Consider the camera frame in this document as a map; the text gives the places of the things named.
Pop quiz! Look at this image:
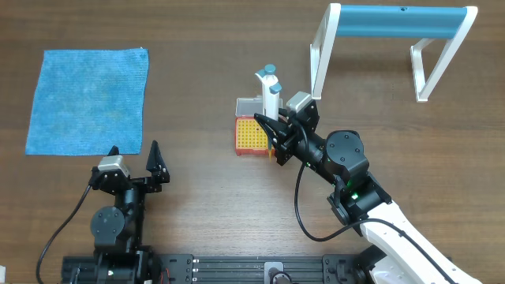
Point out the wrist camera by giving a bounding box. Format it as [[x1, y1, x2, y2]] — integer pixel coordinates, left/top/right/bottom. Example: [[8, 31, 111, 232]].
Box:
[[97, 155, 131, 178], [286, 91, 312, 113]]

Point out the white and blue stand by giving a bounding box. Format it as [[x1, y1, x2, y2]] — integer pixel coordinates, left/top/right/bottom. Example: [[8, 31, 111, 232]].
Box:
[[309, 2, 479, 103]]

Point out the blue cloth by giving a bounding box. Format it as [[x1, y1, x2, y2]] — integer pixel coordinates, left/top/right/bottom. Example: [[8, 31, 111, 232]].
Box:
[[24, 47, 150, 157]]

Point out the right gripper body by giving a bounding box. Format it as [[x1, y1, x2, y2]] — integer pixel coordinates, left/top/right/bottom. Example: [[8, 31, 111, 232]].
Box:
[[275, 99, 321, 167]]

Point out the mounting rail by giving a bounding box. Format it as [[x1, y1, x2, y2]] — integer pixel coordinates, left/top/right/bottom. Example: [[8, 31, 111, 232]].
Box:
[[61, 254, 376, 284]]

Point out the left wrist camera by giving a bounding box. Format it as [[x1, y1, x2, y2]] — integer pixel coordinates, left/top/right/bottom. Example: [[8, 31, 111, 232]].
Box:
[[97, 155, 131, 178]]

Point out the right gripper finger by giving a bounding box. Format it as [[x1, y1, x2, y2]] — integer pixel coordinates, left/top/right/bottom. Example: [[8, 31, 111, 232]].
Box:
[[264, 129, 288, 155], [253, 113, 294, 139]]

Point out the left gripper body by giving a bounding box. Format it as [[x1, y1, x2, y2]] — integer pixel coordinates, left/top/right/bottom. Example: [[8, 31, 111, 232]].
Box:
[[90, 166, 171, 195]]

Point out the black cable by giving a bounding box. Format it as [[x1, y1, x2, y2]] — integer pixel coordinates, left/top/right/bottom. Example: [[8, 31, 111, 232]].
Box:
[[290, 118, 403, 243], [36, 181, 95, 284]]

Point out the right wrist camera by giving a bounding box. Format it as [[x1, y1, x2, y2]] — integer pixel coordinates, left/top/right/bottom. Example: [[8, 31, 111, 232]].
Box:
[[286, 91, 312, 113]]

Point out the red and yellow tip box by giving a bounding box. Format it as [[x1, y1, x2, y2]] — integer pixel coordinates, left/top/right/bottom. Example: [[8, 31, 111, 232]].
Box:
[[234, 96, 283, 157]]

